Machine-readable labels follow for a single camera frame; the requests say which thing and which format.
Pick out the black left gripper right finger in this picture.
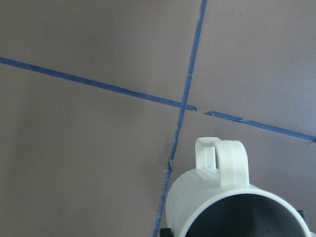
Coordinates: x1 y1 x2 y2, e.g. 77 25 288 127
298 210 307 221

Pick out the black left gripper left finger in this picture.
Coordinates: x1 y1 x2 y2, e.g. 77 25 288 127
159 228 173 237

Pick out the white ribbed HOME mug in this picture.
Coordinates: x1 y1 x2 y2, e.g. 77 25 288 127
165 137 312 237

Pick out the brown paper table cover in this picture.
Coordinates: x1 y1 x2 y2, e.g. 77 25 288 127
0 0 316 237

